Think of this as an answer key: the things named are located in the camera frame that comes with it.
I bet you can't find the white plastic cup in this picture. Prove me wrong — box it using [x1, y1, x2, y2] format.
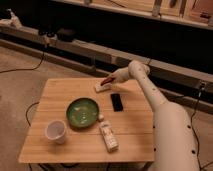
[45, 120, 66, 144]

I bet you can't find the red pepper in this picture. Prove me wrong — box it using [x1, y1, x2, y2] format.
[100, 78, 115, 86]

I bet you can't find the green plate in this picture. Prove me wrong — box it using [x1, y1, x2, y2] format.
[66, 98, 99, 129]

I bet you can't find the white cloth on ledge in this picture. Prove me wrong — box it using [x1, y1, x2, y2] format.
[0, 9, 22, 29]

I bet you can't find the black floor cable left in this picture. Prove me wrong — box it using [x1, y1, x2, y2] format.
[0, 46, 47, 75]

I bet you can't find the wooden table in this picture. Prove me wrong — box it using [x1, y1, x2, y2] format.
[19, 78, 154, 163]

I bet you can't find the small white cube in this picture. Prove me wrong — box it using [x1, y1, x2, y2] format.
[98, 114, 104, 122]

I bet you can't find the black phone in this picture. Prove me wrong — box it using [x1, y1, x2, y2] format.
[111, 93, 123, 112]

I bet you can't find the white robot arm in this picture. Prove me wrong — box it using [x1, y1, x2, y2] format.
[107, 60, 200, 171]

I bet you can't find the black cable right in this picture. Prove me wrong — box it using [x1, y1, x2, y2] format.
[190, 83, 213, 171]

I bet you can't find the white sponge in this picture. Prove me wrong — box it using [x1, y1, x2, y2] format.
[94, 84, 111, 93]

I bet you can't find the black box on ledge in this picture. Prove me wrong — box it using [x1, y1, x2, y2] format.
[57, 28, 76, 42]

